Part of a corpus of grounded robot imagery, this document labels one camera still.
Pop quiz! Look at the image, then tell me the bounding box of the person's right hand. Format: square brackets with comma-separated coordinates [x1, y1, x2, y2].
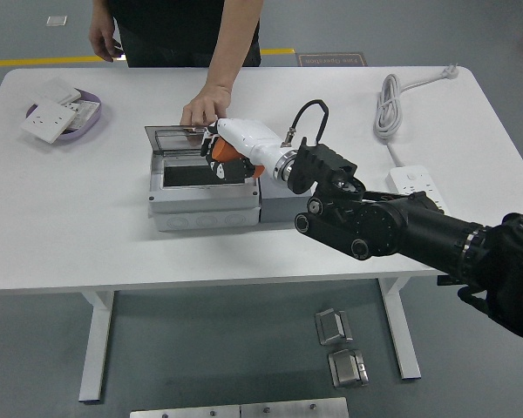
[88, 21, 126, 63]

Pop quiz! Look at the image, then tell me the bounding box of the person's left hand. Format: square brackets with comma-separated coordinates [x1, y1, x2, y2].
[180, 83, 233, 130]

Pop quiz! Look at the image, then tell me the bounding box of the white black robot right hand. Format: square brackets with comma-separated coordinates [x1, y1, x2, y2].
[199, 117, 297, 182]

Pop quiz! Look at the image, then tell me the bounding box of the orange cylinder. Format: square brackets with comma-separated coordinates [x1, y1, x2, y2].
[212, 138, 265, 179]

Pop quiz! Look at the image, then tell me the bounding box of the grey electrical box clear lid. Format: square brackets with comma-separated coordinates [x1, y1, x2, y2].
[144, 125, 262, 232]

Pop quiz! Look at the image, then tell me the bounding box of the grey cube with round hole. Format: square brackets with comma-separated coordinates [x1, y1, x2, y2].
[259, 173, 315, 223]

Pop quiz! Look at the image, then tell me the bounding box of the person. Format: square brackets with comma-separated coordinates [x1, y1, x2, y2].
[93, 0, 262, 69]

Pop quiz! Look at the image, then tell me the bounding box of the small grey-white socket panel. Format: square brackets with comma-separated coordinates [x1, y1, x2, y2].
[65, 99, 99, 131]

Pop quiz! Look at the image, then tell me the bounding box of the purple oval tray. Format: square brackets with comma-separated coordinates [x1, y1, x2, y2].
[24, 89, 104, 143]

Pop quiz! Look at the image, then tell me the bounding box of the large white socket panel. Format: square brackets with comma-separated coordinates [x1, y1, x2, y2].
[19, 104, 78, 145]

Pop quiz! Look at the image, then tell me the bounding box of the white power strip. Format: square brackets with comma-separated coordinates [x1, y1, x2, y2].
[385, 164, 448, 214]

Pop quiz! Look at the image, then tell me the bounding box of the metal block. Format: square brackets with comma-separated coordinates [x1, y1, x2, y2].
[327, 347, 370, 388]
[314, 307, 354, 347]

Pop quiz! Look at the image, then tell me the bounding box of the white table leg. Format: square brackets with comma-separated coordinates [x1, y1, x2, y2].
[78, 289, 117, 404]
[377, 276, 422, 381]

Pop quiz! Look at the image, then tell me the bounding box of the metal plate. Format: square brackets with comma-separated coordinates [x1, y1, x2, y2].
[239, 396, 350, 418]
[129, 404, 241, 418]

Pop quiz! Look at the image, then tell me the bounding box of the white switch panel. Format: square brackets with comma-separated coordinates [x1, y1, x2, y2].
[24, 84, 82, 107]

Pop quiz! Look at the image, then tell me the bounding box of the white coiled power cord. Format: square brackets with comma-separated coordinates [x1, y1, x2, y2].
[372, 64, 459, 169]

